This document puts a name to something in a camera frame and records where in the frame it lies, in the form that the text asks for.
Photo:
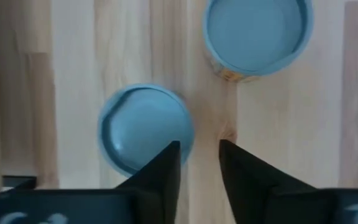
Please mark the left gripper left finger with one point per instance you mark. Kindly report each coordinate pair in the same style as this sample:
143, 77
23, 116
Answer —
154, 186

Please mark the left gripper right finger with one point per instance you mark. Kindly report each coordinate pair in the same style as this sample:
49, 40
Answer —
253, 193

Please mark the chicken noodle soup can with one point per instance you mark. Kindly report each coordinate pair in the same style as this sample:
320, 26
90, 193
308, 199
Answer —
141, 124

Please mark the yellow brown bean-pattern can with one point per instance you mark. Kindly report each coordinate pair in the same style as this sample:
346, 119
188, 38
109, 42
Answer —
256, 31

